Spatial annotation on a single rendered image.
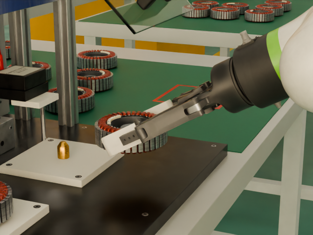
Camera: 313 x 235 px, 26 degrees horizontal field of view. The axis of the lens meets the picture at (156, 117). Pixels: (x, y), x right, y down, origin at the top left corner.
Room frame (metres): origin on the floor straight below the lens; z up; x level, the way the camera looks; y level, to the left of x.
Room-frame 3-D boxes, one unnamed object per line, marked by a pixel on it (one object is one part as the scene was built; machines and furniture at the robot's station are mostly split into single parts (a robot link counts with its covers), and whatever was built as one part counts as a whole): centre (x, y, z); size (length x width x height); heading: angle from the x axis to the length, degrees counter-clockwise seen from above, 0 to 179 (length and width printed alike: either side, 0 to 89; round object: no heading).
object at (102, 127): (0.99, 0.04, 0.84); 0.11 x 0.11 x 0.04
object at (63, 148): (1.04, 0.15, 0.80); 0.02 x 0.02 x 0.03
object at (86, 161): (1.04, 0.15, 0.78); 0.15 x 0.15 x 0.01; 67
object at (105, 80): (1.60, 0.16, 0.77); 0.11 x 0.11 x 0.04
